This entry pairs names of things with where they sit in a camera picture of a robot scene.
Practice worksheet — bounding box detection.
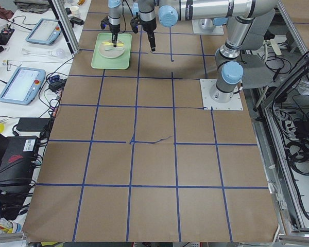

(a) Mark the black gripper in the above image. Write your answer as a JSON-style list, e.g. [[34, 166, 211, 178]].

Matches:
[[100, 15, 121, 43], [130, 15, 157, 51]]

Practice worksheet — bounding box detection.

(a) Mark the yellow plastic fork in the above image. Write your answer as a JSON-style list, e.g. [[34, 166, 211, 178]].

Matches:
[[102, 41, 124, 47]]

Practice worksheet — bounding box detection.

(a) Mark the white round plate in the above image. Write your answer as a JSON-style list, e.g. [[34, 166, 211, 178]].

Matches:
[[98, 41, 125, 59]]

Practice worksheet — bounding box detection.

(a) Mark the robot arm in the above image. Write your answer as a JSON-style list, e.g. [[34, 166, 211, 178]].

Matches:
[[130, 0, 278, 61], [100, 0, 123, 47]]

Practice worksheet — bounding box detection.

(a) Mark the pale green plastic spoon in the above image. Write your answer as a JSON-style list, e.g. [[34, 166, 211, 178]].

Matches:
[[105, 47, 125, 51]]

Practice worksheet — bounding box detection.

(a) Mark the light green tray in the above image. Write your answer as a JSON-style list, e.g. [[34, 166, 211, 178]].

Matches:
[[91, 33, 132, 69]]

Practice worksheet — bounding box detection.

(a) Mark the paper cup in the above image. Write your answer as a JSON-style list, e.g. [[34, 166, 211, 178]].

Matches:
[[70, 6, 80, 17]]

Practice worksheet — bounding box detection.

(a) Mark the white light bulb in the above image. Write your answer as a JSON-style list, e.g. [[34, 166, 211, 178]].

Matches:
[[47, 48, 66, 59]]

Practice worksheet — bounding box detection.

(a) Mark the far teach pendant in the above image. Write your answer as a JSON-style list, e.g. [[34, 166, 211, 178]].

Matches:
[[25, 19, 61, 45]]

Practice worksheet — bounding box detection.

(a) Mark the teach pendant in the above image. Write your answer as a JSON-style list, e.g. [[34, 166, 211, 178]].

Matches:
[[0, 67, 46, 105], [25, 19, 61, 45]]

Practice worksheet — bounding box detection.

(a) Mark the near teach pendant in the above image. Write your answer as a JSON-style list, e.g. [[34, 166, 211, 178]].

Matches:
[[0, 67, 46, 105]]

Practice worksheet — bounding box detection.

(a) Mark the grey office chair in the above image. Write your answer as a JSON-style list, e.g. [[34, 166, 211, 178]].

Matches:
[[241, 9, 275, 89]]

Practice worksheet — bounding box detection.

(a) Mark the flat black power supply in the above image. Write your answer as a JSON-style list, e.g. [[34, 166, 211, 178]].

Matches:
[[16, 117, 49, 132]]

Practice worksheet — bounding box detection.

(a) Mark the black laptop computer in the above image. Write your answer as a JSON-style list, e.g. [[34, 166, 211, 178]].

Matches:
[[0, 134, 40, 193]]

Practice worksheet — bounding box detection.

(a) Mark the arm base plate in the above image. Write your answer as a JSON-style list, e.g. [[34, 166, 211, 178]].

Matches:
[[200, 79, 243, 111], [192, 17, 228, 36]]

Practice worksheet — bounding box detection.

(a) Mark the diagonal aluminium frame post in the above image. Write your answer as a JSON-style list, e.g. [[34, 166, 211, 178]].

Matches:
[[48, 0, 79, 55]]

